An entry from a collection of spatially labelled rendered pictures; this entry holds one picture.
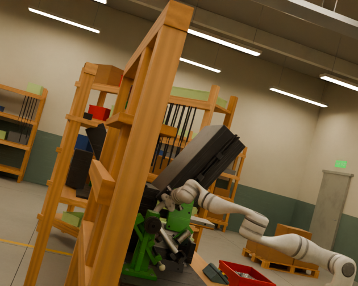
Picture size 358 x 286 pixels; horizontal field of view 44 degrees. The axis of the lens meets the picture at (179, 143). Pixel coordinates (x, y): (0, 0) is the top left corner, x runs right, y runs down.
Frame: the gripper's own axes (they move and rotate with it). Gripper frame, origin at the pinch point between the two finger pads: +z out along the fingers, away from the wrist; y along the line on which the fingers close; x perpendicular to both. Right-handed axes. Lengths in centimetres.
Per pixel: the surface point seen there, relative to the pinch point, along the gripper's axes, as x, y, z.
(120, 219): 36, 5, -58
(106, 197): 35, 14, -50
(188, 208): -7.0, -8.6, 3.0
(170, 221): 4.6, -9.0, 2.9
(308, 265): -317, -250, 526
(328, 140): -660, -105, 737
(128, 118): 9, 38, -39
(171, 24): -10, 54, -77
